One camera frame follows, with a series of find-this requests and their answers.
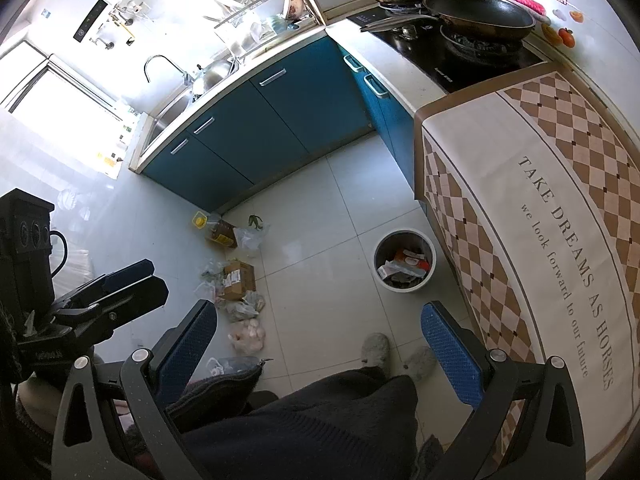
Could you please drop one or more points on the metal dish rack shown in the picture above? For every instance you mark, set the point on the metal dish rack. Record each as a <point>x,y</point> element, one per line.
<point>250,5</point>

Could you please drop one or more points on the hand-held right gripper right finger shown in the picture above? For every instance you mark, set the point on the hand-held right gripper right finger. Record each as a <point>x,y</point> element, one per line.
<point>450,350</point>

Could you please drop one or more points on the bright window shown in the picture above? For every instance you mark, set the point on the bright window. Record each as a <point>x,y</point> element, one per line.
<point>55,105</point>

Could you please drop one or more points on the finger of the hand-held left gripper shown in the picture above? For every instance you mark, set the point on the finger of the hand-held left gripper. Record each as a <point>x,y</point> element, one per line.
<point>140,297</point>
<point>130,272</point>

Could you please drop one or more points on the pink filled plastic bag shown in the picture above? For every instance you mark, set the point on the pink filled plastic bag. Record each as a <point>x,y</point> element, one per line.
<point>247,336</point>

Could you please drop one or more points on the orange white wrapper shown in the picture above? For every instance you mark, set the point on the orange white wrapper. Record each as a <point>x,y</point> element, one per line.
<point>411,259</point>

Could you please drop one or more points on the black gas stove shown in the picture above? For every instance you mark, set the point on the black gas stove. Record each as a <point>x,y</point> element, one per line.
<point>430,57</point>

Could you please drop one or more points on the blue sink cabinet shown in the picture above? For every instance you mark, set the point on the blue sink cabinet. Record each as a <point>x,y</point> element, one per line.
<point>280,125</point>

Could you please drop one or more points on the crumpled clear plastic bag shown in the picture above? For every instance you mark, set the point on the crumpled clear plastic bag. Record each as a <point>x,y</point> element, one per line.
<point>235,366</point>

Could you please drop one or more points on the ceramic bowl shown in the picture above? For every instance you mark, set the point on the ceramic bowl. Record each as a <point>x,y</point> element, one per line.
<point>293,6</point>

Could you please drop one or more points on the chrome faucet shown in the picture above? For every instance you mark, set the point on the chrome faucet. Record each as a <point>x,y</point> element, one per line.
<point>162,60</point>

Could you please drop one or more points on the brown cardboard box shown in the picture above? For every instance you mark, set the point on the brown cardboard box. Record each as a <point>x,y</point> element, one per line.
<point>239,279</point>

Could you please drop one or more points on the white water heater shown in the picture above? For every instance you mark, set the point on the white water heater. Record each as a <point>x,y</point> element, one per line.
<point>87,10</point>

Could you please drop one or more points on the orange fruit wall sticker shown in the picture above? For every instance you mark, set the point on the orange fruit wall sticker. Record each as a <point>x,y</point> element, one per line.
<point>551,34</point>
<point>567,36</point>
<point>577,16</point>

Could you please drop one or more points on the checkered brown white tablecloth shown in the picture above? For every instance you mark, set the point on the checkered brown white tablecloth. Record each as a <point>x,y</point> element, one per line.
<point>575,170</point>

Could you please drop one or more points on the white round bin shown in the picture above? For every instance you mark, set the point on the white round bin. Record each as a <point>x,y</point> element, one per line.
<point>382,247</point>

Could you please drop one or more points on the stainless steel sink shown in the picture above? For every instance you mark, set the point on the stainless steel sink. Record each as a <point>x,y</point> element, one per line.
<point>167,112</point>

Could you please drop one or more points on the black frying pan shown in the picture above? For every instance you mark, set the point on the black frying pan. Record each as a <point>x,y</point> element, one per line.
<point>475,12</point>

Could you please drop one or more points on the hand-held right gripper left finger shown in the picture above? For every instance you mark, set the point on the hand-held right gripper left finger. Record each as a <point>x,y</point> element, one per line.
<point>187,350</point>

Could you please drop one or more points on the person's dark fleece clothing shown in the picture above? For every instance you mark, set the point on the person's dark fleece clothing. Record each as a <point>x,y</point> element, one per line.
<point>310,425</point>

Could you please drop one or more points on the yellow capped oil bottle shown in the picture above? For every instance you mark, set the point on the yellow capped oil bottle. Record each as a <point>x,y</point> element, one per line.
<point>222,234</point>

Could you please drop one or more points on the plastic bag with green vegetable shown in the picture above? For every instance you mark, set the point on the plastic bag with green vegetable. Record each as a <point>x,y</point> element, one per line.
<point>250,239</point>

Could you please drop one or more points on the grey fluffy slipper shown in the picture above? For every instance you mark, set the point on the grey fluffy slipper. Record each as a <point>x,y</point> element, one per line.
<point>376,351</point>
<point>420,361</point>

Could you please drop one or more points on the plastic bag with greens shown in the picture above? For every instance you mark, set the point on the plastic bag with greens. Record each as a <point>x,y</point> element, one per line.
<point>211,272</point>

